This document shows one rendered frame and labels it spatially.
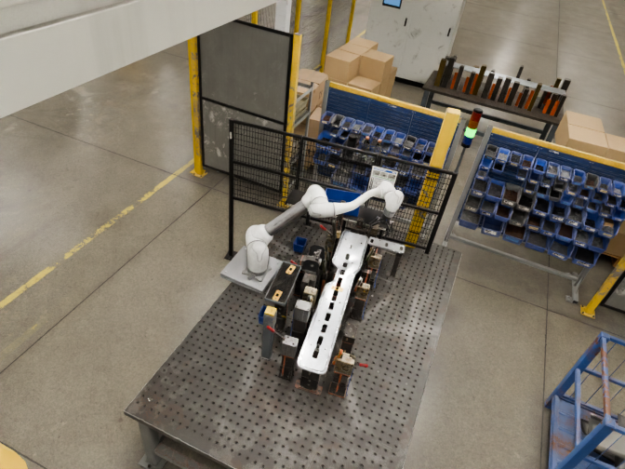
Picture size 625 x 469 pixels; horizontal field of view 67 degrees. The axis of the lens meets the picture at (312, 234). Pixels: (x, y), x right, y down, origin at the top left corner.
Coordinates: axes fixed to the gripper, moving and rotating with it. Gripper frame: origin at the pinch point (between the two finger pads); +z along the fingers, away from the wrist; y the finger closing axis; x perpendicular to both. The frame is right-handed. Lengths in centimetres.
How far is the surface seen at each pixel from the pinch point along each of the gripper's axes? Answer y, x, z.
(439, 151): -23, -32, -69
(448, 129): -21, -30, -88
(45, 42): 105, 284, -193
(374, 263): -1.0, 24.8, 10.3
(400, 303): -32, 35, 33
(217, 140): 167, -197, 73
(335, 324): 26, 91, 16
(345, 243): 22.5, 8.7, 11.7
